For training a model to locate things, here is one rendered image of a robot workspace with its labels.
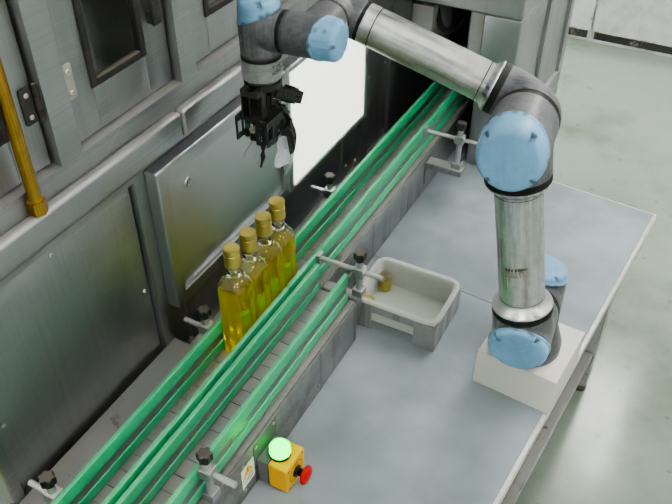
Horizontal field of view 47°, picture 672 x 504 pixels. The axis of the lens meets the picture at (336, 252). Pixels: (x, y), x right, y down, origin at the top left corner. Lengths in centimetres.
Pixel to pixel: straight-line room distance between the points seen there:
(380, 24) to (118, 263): 66
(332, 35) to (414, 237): 98
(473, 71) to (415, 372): 74
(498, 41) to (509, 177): 106
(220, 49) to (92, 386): 71
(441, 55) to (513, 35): 89
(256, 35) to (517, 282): 64
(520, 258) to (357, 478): 57
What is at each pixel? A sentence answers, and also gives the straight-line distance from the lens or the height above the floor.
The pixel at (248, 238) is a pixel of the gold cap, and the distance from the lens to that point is 155.
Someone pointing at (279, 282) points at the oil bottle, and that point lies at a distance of 170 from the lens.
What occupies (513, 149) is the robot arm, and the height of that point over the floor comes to 145.
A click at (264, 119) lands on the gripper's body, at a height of 139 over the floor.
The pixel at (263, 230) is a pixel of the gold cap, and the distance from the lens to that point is 160.
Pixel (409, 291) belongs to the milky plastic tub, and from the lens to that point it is 200.
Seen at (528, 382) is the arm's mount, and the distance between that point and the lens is 176.
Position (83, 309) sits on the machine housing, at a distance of 150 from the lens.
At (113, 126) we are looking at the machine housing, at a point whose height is 143.
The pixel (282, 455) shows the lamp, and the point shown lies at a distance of 157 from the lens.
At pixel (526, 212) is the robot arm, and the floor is 132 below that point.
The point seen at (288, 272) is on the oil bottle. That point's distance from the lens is 173.
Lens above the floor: 212
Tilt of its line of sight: 40 degrees down
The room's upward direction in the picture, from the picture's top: straight up
